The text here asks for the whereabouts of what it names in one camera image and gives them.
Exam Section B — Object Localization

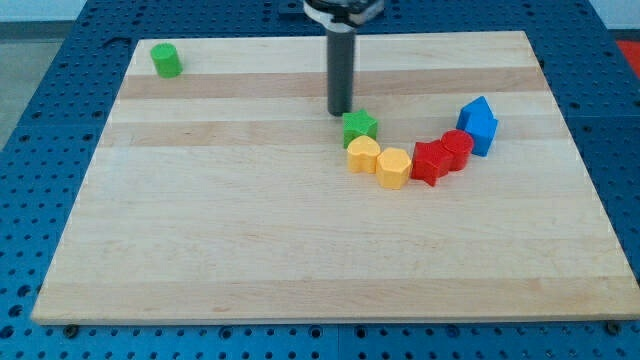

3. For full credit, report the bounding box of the yellow heart block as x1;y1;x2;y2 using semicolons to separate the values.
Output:
347;135;381;174

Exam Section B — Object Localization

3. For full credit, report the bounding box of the red cylinder block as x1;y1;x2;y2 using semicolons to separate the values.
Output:
441;129;474;171

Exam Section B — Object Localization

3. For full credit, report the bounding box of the green star block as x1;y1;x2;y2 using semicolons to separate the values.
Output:
342;109;378;148

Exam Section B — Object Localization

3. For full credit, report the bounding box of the red object at right edge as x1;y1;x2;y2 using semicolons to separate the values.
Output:
616;40;640;77

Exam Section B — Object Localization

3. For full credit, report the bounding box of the red star block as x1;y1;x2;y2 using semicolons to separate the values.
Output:
410;140;453;186

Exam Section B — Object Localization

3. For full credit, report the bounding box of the light wooden board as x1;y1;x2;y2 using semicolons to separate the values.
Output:
32;31;639;325

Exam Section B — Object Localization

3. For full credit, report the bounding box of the yellow hexagon block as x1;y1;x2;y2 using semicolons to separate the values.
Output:
376;147;412;190

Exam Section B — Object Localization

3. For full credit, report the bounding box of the blue cube block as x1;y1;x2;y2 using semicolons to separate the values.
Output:
464;116;498;157

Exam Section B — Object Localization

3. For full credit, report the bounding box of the green cylinder block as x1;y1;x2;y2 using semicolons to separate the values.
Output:
150;43;183;78

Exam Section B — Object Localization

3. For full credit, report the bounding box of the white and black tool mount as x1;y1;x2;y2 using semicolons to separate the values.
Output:
303;0;385;29

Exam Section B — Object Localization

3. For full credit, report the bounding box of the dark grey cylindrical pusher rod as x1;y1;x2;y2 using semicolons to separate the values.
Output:
326;30;355;116

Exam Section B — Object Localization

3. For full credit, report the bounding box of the blue house-shaped block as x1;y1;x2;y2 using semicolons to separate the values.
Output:
456;96;494;130

